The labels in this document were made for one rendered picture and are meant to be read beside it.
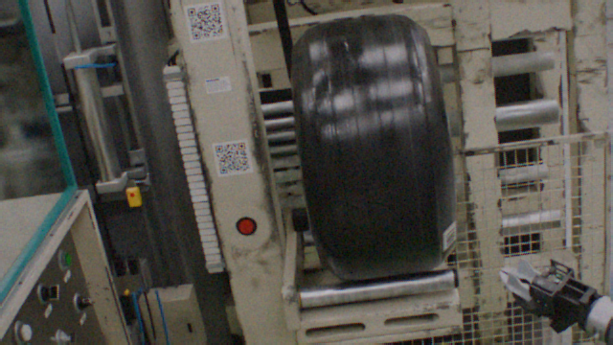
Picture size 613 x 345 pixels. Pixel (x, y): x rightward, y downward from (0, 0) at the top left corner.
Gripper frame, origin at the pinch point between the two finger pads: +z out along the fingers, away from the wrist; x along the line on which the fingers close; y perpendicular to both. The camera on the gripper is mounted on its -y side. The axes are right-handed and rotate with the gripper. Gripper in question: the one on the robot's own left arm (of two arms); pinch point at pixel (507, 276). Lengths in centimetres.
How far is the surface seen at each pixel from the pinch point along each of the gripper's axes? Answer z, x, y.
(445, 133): 15.1, -7.6, 24.8
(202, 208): 58, 27, 14
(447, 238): 12.6, 1.3, 5.5
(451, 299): 15.0, 3.3, -14.2
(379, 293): 25.6, 13.0, -8.4
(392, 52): 28.5, -11.9, 37.0
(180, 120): 61, 20, 34
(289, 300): 35.5, 27.8, -0.9
